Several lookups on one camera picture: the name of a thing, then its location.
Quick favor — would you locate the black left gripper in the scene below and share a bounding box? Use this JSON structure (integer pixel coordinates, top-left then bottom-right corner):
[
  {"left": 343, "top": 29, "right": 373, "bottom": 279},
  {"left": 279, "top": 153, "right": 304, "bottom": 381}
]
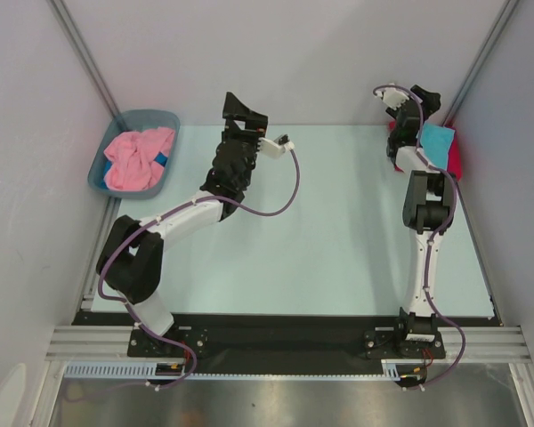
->
[{"left": 222, "top": 93, "right": 267, "bottom": 189}]

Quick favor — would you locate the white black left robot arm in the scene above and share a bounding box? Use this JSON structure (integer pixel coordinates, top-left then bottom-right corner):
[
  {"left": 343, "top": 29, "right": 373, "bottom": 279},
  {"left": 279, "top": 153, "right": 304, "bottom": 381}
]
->
[{"left": 96, "top": 92, "right": 268, "bottom": 356}]

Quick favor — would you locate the aluminium front rail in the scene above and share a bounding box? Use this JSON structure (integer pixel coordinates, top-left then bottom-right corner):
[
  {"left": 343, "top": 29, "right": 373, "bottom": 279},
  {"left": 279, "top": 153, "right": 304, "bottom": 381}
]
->
[{"left": 45, "top": 326, "right": 531, "bottom": 363}]

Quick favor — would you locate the pink t-shirt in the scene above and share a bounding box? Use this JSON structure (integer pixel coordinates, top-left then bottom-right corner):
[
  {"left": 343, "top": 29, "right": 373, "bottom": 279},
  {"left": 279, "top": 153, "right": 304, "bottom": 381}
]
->
[{"left": 103, "top": 126, "right": 176, "bottom": 167}]

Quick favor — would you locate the folded red t-shirt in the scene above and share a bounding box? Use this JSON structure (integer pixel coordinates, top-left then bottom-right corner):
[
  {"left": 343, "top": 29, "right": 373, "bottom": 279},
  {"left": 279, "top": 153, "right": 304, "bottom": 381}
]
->
[{"left": 386, "top": 127, "right": 463, "bottom": 181}]

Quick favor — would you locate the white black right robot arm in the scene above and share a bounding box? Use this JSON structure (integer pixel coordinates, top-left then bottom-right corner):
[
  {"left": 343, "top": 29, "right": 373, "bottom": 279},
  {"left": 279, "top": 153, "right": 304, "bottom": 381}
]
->
[{"left": 376, "top": 85, "right": 456, "bottom": 359}]

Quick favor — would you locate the aluminium corner post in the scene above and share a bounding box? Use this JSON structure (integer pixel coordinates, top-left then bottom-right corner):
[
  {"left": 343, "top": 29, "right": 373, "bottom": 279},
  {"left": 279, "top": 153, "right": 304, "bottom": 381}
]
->
[
  {"left": 442, "top": 0, "right": 522, "bottom": 126},
  {"left": 46, "top": 0, "right": 120, "bottom": 117}
]

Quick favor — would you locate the grey-blue plastic basket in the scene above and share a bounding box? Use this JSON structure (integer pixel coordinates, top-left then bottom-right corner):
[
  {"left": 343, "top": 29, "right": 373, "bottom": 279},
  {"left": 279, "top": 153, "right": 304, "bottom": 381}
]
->
[{"left": 87, "top": 109, "right": 180, "bottom": 199}]

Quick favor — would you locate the right aluminium corner post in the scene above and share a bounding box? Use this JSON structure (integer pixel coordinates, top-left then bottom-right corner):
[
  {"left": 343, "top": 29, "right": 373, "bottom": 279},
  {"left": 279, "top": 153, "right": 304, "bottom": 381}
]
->
[{"left": 442, "top": 0, "right": 522, "bottom": 126}]

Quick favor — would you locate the blue t-shirt in basket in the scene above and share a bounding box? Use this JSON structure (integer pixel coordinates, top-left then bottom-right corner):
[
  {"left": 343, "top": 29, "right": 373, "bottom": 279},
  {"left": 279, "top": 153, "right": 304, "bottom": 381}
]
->
[{"left": 100, "top": 153, "right": 168, "bottom": 192}]

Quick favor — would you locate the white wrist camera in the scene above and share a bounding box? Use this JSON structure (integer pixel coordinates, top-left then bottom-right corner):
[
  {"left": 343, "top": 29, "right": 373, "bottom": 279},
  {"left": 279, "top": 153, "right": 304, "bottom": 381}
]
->
[
  {"left": 258, "top": 134, "right": 295, "bottom": 159},
  {"left": 374, "top": 85, "right": 410, "bottom": 109}
]

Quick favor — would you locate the left aluminium corner post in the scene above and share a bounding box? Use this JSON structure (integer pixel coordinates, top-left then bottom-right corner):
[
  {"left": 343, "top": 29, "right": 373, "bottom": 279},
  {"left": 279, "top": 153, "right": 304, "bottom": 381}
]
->
[{"left": 46, "top": 0, "right": 120, "bottom": 117}]

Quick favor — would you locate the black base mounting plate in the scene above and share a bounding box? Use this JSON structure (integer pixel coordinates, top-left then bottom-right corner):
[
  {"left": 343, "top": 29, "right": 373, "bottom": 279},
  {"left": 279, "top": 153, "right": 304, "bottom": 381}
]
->
[{"left": 70, "top": 310, "right": 503, "bottom": 360}]

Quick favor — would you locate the white slotted cable duct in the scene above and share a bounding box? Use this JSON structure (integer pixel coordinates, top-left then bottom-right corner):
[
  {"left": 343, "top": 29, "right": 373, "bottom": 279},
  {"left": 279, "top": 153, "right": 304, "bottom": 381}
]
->
[{"left": 65, "top": 361, "right": 401, "bottom": 382}]

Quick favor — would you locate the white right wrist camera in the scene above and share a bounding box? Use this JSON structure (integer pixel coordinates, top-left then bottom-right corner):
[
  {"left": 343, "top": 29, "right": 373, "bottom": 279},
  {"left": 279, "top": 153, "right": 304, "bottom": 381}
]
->
[{"left": 374, "top": 85, "right": 410, "bottom": 109}]

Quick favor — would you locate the teal t-shirt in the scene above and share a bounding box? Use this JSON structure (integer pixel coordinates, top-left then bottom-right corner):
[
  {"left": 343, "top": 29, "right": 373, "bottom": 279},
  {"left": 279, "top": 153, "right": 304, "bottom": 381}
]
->
[{"left": 420, "top": 122, "right": 455, "bottom": 170}]

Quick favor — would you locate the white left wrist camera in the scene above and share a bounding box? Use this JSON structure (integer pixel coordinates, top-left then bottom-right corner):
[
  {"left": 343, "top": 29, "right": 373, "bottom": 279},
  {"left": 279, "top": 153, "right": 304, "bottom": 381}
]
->
[{"left": 258, "top": 134, "right": 295, "bottom": 159}]

